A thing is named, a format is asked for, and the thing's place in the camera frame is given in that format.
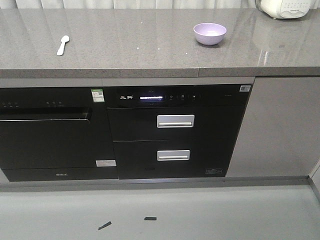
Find lower silver drawer handle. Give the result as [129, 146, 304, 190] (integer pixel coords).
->
[157, 150, 191, 162]

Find black disinfection cabinet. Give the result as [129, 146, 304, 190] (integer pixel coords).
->
[103, 84, 251, 180]

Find grey cabinet door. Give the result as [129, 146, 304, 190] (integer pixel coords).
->
[227, 77, 320, 177]

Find black built-in dishwasher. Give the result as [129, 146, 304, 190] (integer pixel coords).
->
[0, 87, 119, 182]

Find pale green plastic spoon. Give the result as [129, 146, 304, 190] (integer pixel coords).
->
[56, 35, 70, 56]

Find upper silver drawer handle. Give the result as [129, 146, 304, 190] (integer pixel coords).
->
[156, 114, 195, 128]

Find black tape strip left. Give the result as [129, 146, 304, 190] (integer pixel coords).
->
[98, 221, 112, 231]

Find white curtain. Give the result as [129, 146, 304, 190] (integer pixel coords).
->
[0, 0, 256, 9]

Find black tape strip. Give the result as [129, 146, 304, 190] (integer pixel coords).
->
[98, 221, 112, 231]
[144, 216, 157, 221]

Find silver drawer handle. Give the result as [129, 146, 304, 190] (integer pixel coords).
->
[156, 114, 195, 128]
[157, 150, 191, 162]

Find purple plastic bowl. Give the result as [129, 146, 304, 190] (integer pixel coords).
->
[193, 22, 227, 46]

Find black tape strip middle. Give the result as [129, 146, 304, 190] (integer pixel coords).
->
[144, 216, 157, 221]

